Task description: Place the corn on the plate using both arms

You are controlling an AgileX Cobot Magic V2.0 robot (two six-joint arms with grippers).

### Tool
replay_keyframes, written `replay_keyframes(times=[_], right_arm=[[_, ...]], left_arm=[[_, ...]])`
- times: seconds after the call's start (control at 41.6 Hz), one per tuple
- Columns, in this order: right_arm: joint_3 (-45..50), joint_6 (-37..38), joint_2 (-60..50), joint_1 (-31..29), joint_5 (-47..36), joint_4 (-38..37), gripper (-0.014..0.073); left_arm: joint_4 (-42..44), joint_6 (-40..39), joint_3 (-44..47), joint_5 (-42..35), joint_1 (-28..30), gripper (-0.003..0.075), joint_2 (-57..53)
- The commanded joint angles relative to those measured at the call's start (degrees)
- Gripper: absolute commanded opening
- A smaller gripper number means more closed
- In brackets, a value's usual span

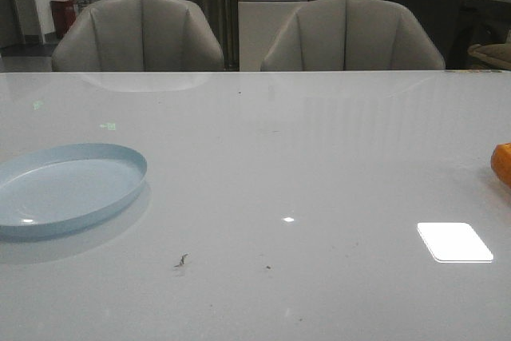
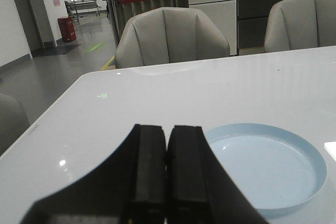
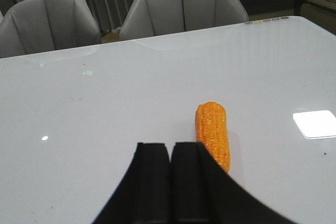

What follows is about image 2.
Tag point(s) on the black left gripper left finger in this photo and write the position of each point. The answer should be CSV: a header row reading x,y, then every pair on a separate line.
x,y
127,187

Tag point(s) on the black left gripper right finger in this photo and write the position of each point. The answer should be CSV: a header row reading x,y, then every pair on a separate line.
x,y
199,190

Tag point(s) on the light blue round plate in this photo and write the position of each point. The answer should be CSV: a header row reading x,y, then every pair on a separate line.
x,y
277,170

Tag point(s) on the beige chair at table end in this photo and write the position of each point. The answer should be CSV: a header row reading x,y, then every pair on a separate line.
x,y
14,120

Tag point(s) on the beige armchair left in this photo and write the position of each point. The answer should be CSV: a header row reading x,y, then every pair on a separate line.
x,y
169,35

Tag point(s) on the beige armchair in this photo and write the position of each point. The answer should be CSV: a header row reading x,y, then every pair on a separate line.
x,y
169,35
300,24

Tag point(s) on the red cylindrical bin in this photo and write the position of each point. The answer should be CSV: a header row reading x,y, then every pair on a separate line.
x,y
67,29

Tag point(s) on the metal cart in background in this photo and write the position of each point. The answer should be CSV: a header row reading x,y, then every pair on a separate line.
x,y
73,6

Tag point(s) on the beige armchair right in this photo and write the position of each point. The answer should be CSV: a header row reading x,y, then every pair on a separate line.
x,y
300,24

